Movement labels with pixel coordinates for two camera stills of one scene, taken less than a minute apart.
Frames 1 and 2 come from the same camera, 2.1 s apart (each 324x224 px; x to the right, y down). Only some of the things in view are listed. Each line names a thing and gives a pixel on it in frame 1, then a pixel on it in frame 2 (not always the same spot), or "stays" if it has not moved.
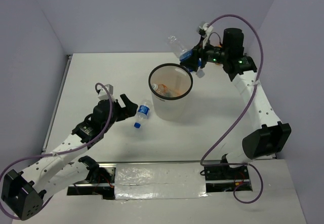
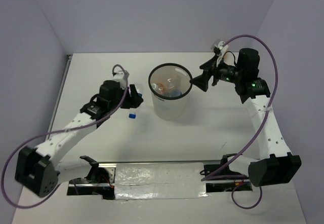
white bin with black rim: (169, 84) stays
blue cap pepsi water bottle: (143, 112) -> (139, 88)
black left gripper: (128, 111) -> (135, 100)
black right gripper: (191, 62) -> (202, 81)
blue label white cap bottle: (183, 53) -> (173, 87)
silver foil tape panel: (142, 181) stays
